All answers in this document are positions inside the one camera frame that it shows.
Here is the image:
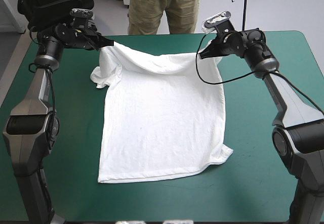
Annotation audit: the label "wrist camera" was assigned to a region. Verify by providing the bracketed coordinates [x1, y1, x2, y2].
[70, 8, 94, 19]
[202, 11, 232, 34]

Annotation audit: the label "black cable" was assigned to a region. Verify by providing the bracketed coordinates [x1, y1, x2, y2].
[195, 34, 324, 116]
[28, 61, 57, 146]

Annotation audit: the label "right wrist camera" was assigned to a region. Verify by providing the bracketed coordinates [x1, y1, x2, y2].
[202, 11, 232, 34]

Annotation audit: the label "white T-shirt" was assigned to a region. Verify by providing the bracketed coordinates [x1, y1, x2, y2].
[90, 40, 234, 184]

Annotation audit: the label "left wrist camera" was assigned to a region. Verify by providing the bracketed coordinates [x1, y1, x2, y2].
[70, 8, 94, 19]

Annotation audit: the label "person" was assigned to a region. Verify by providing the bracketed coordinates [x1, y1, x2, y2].
[127, 0, 204, 36]

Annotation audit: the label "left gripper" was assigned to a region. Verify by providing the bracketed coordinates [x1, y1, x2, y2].
[68, 17, 114, 51]

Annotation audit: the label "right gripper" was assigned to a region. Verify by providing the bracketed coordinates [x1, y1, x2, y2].
[197, 21, 245, 60]

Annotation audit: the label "black office chair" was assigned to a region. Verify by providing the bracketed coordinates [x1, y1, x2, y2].
[17, 0, 95, 32]

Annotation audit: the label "black tripod stand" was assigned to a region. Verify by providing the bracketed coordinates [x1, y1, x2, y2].
[241, 0, 262, 32]

